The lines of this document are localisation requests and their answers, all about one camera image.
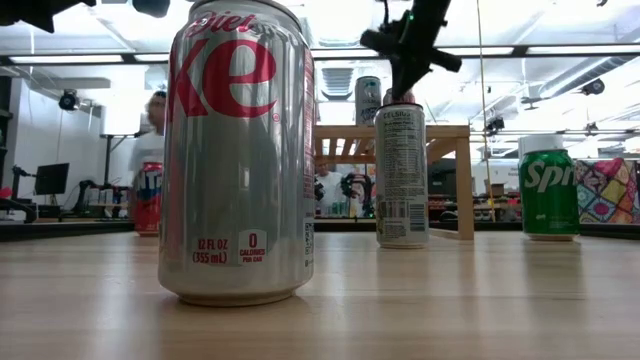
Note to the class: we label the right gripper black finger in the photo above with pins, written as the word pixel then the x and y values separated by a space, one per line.
pixel 412 72
pixel 398 80

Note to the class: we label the silver Diet Coke can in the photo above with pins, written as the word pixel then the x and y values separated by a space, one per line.
pixel 235 175
pixel 411 97

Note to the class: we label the white Celsius slim can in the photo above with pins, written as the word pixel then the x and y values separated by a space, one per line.
pixel 367 102
pixel 402 175

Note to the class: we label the green Sprite soda can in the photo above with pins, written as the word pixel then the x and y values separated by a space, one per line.
pixel 548 200

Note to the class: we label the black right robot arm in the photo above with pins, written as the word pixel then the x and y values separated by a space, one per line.
pixel 430 10

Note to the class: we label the black background robot arm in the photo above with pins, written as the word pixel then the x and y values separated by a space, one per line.
pixel 80 192
pixel 357 192
pixel 16 172

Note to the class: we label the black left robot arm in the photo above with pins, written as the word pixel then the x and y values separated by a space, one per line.
pixel 35 12

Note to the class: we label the wooden slatted shelf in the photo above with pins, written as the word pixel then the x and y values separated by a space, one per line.
pixel 462 175

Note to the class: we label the ceiling air vent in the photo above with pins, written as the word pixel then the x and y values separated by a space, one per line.
pixel 337 82

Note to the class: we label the person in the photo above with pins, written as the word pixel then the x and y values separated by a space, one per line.
pixel 330 187
pixel 147 150

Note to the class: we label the white storage box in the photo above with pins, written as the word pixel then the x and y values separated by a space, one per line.
pixel 540 142

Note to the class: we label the colourful patchwork cloth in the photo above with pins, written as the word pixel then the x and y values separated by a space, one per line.
pixel 610 190

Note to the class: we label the orange Fanta soda can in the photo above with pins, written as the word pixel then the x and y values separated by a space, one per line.
pixel 148 205

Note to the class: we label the black-legged table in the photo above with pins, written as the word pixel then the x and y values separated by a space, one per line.
pixel 107 160

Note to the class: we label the black computer monitor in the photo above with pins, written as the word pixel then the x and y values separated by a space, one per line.
pixel 51 178

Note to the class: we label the black ceiling-mounted camera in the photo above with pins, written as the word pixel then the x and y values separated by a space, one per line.
pixel 68 100
pixel 594 86
pixel 495 124

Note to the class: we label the grey ceiling duct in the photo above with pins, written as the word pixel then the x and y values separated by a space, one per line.
pixel 575 80

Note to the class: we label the white wall cabinet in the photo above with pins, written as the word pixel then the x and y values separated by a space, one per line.
pixel 112 120

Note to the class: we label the black metal table frame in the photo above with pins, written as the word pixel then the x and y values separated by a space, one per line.
pixel 65 230

